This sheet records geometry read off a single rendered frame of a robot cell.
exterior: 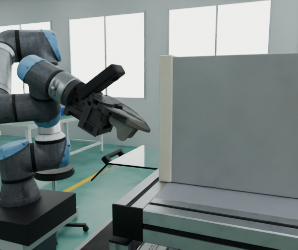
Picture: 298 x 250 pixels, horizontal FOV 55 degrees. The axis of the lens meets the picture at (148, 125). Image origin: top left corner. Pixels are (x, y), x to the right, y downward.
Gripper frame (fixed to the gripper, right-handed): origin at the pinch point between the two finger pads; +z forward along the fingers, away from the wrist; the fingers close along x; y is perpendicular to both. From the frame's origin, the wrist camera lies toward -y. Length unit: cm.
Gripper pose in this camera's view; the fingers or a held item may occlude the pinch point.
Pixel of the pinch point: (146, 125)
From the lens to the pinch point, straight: 63.2
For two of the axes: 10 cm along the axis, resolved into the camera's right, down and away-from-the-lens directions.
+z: 8.4, 4.8, -2.7
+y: -4.0, 8.7, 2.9
